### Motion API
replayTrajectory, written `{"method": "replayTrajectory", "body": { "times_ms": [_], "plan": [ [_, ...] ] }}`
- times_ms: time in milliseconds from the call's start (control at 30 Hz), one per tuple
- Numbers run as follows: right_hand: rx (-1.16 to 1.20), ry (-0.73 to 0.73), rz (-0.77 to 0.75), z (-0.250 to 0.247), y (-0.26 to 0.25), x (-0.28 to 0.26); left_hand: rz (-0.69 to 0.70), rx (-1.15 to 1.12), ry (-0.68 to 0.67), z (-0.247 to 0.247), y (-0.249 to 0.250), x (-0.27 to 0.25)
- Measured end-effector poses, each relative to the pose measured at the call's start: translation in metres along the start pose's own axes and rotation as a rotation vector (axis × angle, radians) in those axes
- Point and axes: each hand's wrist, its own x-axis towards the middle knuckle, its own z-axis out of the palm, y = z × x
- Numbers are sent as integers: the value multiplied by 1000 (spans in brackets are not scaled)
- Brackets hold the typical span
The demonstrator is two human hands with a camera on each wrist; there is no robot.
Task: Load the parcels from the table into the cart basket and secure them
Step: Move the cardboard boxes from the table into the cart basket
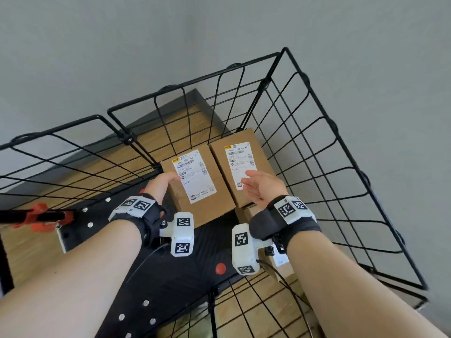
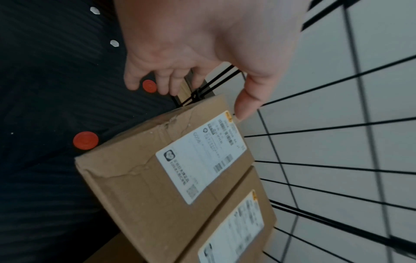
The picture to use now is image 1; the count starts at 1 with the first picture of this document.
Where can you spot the person's right hand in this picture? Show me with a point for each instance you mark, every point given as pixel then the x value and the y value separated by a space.
pixel 267 188

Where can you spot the person's left hand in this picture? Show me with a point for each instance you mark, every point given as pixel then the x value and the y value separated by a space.
pixel 162 184

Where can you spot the person's left forearm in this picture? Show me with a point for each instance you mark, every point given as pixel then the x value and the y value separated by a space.
pixel 70 285

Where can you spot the person's right forearm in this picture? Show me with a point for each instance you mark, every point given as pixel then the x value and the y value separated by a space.
pixel 352 295

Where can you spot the person's pale green garment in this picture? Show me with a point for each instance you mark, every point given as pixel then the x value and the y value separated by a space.
pixel 192 322

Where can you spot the white wrist camera with markers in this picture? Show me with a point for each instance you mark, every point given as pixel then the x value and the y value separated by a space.
pixel 243 249
pixel 183 235

